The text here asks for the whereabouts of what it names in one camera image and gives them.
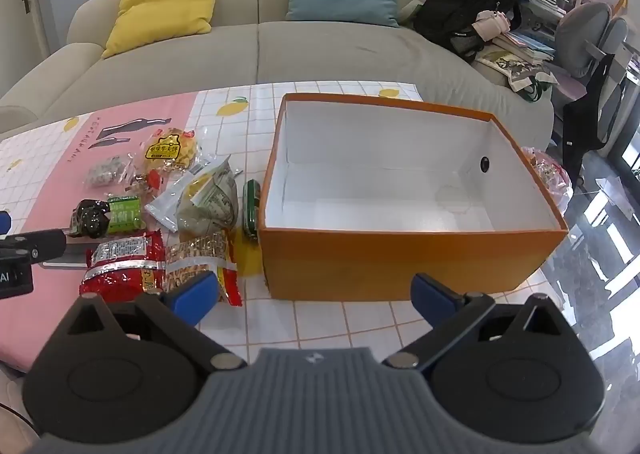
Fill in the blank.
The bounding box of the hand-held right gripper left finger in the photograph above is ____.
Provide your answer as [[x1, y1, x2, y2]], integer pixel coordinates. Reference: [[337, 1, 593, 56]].
[[37, 270, 248, 372]]

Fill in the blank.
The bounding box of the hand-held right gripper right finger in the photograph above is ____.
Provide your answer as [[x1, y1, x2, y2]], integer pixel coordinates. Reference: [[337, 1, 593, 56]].
[[382, 272, 592, 370]]

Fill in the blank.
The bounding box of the orange-red noodle snack packet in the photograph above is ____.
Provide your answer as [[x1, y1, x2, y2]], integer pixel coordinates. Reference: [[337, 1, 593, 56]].
[[162, 231, 244, 307]]

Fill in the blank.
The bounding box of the orange cardboard box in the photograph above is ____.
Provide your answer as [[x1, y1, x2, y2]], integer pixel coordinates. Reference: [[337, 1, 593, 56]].
[[259, 92, 570, 302]]

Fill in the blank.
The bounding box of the dark glossy snack packet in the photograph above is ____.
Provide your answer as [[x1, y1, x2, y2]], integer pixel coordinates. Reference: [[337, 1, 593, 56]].
[[67, 199, 111, 239]]

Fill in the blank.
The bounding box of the red snack packet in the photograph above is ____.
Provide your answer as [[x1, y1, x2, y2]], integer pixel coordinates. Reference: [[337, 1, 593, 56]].
[[79, 230, 166, 305]]

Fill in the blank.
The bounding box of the green raisin packet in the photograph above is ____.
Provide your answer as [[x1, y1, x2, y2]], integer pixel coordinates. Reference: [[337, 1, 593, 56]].
[[106, 195, 147, 235]]

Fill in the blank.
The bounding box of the grey-green snack bag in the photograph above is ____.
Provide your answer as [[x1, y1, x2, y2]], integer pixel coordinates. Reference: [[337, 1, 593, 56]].
[[177, 171, 240, 237]]

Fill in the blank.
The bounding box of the white sachet packet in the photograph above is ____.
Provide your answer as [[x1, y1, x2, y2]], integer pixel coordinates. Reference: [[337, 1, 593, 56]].
[[145, 156, 243, 233]]

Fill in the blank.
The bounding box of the clear packet of white balls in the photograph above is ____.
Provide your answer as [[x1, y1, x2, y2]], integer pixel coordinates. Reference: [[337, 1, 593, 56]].
[[85, 154, 136, 189]]

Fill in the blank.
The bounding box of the green sausage stick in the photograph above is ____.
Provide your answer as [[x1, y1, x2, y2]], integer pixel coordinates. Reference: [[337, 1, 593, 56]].
[[242, 180, 262, 241]]

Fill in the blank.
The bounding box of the yellow label waffle packet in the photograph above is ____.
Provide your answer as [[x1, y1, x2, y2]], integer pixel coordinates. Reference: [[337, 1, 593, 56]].
[[140, 128, 203, 175]]

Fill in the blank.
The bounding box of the pink and white printed tablecloth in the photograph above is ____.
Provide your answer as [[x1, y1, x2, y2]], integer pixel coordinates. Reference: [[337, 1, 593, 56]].
[[0, 81, 557, 375]]

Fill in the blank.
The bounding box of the pink plastic bag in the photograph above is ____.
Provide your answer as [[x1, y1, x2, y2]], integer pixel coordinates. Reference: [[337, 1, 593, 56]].
[[520, 146, 572, 215]]

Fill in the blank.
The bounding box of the printed tote bag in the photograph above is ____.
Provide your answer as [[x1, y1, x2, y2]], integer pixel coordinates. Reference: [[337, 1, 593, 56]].
[[475, 46, 559, 102]]

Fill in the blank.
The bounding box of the black garment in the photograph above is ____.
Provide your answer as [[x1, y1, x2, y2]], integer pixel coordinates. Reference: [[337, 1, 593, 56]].
[[562, 54, 629, 185]]

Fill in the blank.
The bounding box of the yellow cushion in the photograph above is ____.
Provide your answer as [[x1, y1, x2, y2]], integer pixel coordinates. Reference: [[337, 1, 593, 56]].
[[101, 0, 220, 59]]

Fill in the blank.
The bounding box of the beige sofa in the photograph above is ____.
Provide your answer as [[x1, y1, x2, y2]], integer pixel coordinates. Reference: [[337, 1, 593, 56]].
[[0, 0, 556, 147]]

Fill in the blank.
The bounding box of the stack of books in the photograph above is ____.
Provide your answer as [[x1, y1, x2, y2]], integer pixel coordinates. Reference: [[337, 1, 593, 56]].
[[492, 28, 557, 65]]

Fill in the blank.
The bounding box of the pink pouch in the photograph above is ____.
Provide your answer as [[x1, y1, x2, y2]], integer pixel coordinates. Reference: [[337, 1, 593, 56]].
[[472, 10, 512, 42]]

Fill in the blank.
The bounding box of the black backpack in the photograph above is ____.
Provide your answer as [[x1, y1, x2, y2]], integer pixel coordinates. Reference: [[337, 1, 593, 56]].
[[412, 0, 523, 65]]

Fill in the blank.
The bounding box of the grey desk chair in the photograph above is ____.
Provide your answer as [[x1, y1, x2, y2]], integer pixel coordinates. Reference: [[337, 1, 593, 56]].
[[552, 1, 632, 100]]

